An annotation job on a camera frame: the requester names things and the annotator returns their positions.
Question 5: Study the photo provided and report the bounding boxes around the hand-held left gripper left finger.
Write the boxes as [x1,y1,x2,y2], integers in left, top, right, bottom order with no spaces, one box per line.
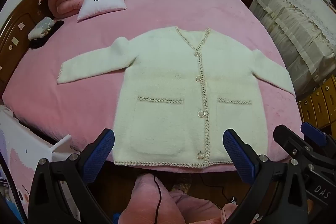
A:
[28,128,116,224]

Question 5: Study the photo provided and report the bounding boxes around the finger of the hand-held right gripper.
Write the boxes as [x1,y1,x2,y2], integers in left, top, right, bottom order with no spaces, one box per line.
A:
[273,125,313,164]
[301,122,336,161]

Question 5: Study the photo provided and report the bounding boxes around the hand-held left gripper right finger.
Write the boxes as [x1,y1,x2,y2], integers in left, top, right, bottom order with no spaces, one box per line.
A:
[223,129,309,224]

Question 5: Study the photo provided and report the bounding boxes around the cream fuzzy cardigan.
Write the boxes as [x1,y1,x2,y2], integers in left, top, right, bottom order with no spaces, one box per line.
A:
[57,26,297,169]

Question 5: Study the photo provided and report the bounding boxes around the light wooden cabinet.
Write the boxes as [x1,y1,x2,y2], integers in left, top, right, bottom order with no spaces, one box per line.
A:
[297,77,336,135]

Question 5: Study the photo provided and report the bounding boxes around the person's pink trousers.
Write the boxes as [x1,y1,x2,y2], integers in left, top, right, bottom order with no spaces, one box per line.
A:
[123,173,263,224]

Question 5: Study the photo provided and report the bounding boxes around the patterned slipper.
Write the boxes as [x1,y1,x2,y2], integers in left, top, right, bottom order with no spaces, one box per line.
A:
[172,175,192,193]

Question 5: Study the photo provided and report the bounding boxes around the white pink cartoon board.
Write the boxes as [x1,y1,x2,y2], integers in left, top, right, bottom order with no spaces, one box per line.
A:
[0,105,82,224]

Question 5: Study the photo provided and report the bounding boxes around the beige lace-covered furniture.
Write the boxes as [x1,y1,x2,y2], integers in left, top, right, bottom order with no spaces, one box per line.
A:
[248,0,336,96]

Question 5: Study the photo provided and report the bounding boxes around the black cloth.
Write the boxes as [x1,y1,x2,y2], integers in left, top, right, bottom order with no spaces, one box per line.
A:
[29,20,65,49]

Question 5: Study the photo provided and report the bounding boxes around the grey patterned cloth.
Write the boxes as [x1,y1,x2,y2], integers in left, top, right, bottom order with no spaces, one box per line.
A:
[28,17,55,39]

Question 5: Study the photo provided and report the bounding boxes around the white cushion with blue print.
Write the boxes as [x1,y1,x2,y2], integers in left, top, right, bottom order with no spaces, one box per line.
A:
[77,0,128,21]

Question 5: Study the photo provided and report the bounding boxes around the brown wooden headboard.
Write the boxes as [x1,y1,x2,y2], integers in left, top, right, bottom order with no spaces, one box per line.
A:
[0,0,53,85]

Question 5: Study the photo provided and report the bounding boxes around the pink bed blanket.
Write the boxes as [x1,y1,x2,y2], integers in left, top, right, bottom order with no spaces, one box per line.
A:
[2,0,306,174]

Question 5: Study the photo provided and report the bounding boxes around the black floor cable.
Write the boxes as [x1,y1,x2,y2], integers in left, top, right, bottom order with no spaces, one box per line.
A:
[205,185,238,205]

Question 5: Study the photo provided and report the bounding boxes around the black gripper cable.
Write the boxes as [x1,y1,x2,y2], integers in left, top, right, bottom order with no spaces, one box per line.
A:
[153,174,163,224]

